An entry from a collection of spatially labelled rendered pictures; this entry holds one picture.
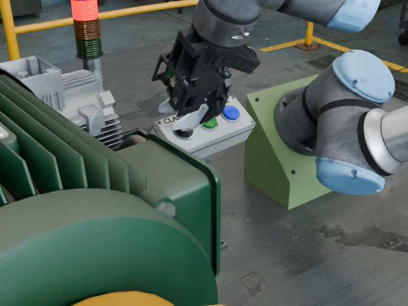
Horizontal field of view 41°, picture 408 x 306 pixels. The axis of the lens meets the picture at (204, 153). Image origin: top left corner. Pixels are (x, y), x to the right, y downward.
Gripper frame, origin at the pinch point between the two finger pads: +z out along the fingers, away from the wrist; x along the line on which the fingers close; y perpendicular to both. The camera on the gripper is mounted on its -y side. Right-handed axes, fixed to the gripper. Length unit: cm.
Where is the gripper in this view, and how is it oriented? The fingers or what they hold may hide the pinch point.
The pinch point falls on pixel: (187, 122)
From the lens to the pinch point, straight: 86.7
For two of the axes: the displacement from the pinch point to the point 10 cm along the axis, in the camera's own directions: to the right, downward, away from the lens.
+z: -3.1, 5.7, 7.6
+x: 5.5, 7.6, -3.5
